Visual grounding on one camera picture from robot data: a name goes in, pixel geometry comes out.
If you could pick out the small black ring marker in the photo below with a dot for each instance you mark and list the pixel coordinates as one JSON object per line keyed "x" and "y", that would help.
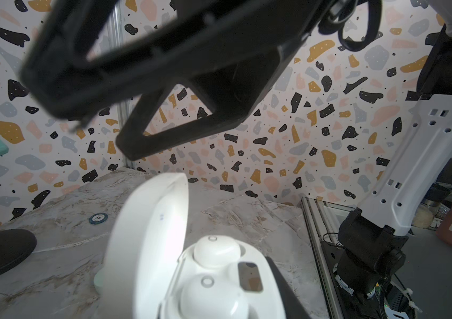
{"x": 98, "y": 218}

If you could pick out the white earbud charging case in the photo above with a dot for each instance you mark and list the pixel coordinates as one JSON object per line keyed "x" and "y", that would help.
{"x": 147, "y": 264}

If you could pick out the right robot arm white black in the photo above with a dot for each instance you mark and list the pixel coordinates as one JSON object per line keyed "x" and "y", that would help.
{"x": 376, "y": 230}

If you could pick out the white earbud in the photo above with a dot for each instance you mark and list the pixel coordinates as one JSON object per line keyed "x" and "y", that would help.
{"x": 216, "y": 251}
{"x": 206, "y": 296}

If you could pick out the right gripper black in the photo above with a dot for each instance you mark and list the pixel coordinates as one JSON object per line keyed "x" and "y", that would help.
{"x": 230, "y": 54}

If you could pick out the mint green earbud case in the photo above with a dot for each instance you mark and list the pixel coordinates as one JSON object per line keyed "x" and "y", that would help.
{"x": 98, "y": 281}

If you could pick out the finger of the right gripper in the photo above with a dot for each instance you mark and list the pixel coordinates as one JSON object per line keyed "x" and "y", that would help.
{"x": 69, "y": 85}

